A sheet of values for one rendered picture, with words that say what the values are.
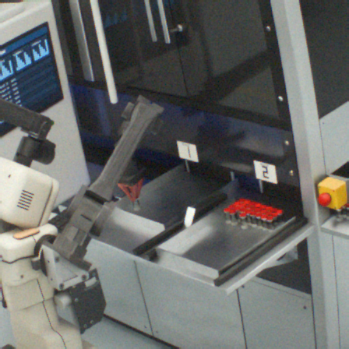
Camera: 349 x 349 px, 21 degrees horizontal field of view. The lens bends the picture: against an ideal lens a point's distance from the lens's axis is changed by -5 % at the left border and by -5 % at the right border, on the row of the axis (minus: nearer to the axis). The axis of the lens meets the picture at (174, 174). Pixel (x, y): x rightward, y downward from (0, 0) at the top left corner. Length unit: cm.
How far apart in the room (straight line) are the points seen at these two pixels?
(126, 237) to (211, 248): 30
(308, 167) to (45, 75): 105
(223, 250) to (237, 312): 59
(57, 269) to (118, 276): 156
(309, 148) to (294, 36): 35
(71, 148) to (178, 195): 50
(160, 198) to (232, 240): 42
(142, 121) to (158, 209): 66
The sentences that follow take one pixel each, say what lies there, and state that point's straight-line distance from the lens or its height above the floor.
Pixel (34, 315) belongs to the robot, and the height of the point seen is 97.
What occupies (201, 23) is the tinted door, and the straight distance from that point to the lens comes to 293.
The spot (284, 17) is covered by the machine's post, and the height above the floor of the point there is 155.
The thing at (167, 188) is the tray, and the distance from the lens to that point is 330.
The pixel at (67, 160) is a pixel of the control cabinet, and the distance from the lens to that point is 352.
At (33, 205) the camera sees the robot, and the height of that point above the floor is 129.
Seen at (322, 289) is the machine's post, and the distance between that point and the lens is 305.
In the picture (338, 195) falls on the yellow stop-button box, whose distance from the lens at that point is 281.
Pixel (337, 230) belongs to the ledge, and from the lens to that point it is 289.
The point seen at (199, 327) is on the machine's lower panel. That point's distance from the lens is 366.
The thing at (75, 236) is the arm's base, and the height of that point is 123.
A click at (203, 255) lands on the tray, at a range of 287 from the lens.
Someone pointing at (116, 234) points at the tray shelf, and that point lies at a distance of 309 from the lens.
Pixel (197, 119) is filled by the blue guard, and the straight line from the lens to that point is 310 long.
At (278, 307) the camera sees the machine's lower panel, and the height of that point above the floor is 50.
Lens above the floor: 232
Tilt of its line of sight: 25 degrees down
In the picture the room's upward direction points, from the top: 11 degrees counter-clockwise
